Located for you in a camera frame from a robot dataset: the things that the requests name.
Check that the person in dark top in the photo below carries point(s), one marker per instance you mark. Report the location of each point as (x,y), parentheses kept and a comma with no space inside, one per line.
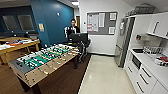
(72,29)

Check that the grey bulletin board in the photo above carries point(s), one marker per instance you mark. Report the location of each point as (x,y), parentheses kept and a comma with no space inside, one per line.
(101,22)

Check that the steel refrigerator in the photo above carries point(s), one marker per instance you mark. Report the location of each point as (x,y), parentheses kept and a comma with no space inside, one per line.
(123,43)

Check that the foosball table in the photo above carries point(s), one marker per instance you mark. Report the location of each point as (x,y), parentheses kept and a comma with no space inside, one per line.
(43,61)

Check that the ceiling light panel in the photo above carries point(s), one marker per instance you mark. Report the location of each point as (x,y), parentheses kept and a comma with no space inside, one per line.
(75,3)

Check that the black built-in microwave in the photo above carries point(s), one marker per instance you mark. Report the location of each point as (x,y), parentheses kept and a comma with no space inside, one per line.
(136,61)

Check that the dark framed interior window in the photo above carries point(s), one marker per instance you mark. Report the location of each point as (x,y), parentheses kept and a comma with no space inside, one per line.
(26,22)
(10,22)

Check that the white drawer cabinet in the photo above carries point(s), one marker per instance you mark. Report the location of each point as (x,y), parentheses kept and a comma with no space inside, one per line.
(143,78)

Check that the colourful table clutter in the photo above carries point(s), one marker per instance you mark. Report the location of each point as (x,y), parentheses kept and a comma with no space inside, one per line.
(16,42)

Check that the yellow wall sign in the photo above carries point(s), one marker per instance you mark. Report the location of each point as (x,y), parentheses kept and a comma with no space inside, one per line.
(41,27)

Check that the small black wall box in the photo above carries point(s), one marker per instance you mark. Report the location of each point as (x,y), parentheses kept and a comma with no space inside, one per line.
(138,37)

